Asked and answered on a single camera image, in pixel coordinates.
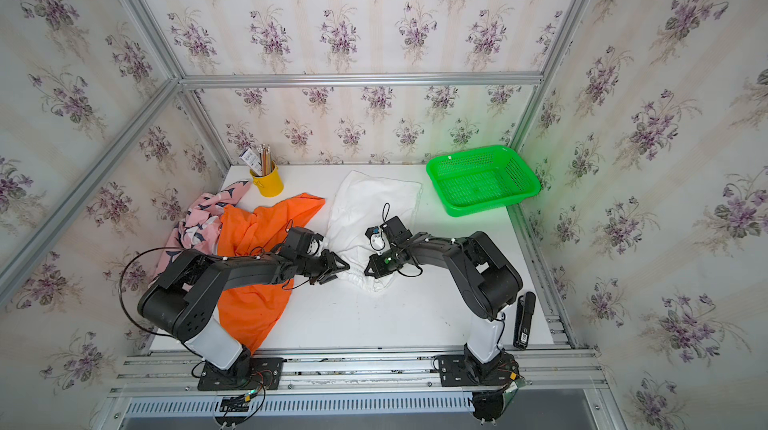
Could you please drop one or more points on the pink patterned garment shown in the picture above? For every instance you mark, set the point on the pink patterned garment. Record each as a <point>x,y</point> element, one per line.
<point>201,224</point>

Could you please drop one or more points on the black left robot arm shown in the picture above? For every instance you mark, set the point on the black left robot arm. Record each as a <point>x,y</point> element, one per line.
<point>184,298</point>

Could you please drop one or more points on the orange cloth garment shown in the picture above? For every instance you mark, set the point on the orange cloth garment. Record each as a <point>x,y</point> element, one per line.
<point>256,297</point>

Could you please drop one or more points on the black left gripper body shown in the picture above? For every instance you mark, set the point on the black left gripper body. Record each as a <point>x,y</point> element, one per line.
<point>318,269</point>

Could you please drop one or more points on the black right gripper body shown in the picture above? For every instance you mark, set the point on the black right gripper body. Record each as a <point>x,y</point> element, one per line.
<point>383,264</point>

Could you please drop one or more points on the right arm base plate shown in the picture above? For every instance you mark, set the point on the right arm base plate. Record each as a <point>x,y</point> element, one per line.
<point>464,370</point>

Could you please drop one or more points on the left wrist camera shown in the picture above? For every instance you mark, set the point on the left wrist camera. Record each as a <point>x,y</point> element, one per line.
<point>310,241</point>

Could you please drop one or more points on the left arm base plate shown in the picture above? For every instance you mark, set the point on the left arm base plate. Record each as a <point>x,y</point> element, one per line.
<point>243,375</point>

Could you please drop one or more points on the green plastic basket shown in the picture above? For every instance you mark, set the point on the green plastic basket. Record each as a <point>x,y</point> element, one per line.
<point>481,179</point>

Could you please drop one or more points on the white shorts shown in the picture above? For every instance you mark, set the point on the white shorts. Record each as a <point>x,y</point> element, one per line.
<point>361,202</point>

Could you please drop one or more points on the wooden pencils bundle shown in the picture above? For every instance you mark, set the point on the wooden pencils bundle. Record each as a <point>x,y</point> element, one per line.
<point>266,159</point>

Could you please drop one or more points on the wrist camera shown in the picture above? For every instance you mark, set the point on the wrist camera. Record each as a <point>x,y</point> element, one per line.
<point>378,241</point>
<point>310,241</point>

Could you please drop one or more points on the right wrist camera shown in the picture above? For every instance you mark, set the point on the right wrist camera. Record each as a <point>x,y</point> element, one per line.
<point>378,241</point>

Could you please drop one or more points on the black stapler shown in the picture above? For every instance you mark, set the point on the black stapler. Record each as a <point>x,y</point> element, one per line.
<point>523,321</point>

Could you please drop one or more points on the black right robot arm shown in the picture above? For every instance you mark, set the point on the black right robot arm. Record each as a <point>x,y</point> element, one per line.
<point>485,279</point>

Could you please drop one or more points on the yellow pencil cup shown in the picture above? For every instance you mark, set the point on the yellow pencil cup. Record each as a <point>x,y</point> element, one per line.
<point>269,186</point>

